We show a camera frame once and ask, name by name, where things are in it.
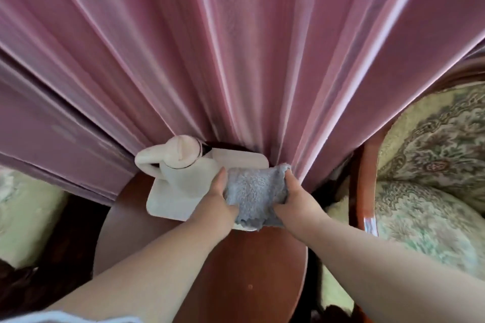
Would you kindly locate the person's right hand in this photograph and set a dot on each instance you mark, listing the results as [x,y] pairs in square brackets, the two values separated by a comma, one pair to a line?
[299,205]

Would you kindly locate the person's left hand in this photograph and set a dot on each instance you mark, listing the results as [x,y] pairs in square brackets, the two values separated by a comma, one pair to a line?
[216,208]

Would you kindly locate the person's right thumb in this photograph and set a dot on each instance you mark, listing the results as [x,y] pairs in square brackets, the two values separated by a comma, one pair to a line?
[291,182]

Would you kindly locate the person's left thumb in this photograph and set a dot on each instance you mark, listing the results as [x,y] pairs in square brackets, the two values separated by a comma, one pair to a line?
[220,182]

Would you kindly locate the grey fluffy cloth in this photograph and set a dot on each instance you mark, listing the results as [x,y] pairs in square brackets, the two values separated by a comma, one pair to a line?
[255,198]

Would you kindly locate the person's right forearm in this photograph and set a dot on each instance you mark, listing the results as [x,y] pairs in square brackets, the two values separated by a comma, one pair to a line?
[390,269]

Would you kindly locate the person's left forearm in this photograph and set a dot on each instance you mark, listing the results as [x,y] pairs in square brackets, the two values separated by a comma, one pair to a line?
[151,269]

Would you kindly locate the white plastic tray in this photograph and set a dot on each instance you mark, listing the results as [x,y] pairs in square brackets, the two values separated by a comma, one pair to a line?
[197,198]

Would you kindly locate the white jug with lid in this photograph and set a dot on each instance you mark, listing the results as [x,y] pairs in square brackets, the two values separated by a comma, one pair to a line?
[178,162]

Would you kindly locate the round brown wooden table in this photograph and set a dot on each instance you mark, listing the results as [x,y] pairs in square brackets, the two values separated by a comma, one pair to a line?
[242,269]

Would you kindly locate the pink curtain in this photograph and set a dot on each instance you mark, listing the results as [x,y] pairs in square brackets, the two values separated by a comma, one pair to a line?
[227,61]

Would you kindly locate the floral upholstered armchair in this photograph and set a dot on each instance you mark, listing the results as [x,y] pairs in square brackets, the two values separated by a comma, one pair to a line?
[420,186]

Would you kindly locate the person's white sleeve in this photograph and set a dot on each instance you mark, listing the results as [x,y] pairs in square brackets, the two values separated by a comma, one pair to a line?
[87,317]

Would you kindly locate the light green upholstered armchair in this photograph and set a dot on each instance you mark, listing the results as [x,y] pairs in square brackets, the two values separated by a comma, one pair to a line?
[26,216]

